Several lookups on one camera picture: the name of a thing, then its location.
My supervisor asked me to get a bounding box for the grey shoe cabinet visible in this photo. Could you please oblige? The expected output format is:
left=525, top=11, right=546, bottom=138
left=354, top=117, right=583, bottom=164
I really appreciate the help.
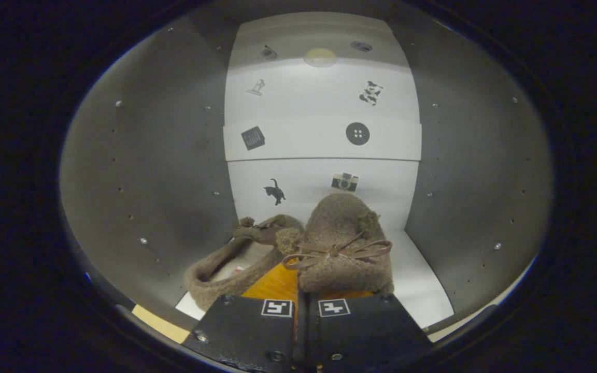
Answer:
left=60, top=10, right=553, bottom=332

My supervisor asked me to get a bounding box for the round cabinet light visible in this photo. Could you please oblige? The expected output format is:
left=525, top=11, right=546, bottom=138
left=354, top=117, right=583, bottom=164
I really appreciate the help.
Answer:
left=304, top=48, right=338, bottom=68

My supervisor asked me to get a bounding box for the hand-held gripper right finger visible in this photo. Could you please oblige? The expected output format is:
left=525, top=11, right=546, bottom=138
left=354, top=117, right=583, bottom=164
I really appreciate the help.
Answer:
left=298, top=290, right=434, bottom=371

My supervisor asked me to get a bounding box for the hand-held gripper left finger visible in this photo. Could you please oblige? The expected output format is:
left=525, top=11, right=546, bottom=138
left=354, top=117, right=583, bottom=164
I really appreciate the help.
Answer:
left=182, top=262, right=299, bottom=371

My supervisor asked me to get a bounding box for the brown fuzzy shoe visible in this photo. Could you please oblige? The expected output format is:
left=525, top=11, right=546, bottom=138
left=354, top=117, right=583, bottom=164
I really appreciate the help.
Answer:
left=184, top=215, right=304, bottom=311
left=277, top=193, right=395, bottom=296

